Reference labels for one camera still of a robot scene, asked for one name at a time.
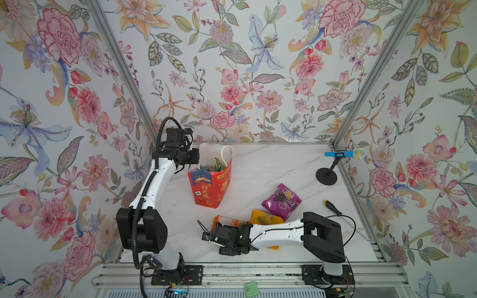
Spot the red paper gift bag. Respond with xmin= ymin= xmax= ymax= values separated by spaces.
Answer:
xmin=188 ymin=143 xmax=235 ymax=209

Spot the purple grape candy bag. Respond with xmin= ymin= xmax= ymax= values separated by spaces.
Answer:
xmin=262 ymin=184 xmax=302 ymax=221

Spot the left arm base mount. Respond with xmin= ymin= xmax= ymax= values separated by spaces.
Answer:
xmin=151 ymin=264 xmax=204 ymax=286

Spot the aluminium front rail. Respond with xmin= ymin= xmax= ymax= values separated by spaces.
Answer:
xmin=91 ymin=262 xmax=410 ymax=289

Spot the green clip on rail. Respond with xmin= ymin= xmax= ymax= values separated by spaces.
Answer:
xmin=244 ymin=282 xmax=260 ymax=298

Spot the orange snack packet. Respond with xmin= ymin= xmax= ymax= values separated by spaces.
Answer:
xmin=212 ymin=216 xmax=248 ymax=228

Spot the yellow candy bag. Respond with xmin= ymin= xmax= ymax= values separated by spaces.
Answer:
xmin=248 ymin=209 xmax=284 ymax=250

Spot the black screwdriver with metal shaft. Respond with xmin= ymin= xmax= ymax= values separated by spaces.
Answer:
xmin=324 ymin=200 xmax=370 ymax=241

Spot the blue toy microphone on stand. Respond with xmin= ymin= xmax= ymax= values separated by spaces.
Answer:
xmin=316 ymin=149 xmax=368 ymax=186

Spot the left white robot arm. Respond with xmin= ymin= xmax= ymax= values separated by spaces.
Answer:
xmin=116 ymin=128 xmax=199 ymax=271

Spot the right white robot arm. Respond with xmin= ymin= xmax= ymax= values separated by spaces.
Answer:
xmin=201 ymin=212 xmax=347 ymax=277

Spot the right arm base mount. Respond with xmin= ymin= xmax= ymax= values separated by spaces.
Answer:
xmin=301 ymin=263 xmax=355 ymax=288

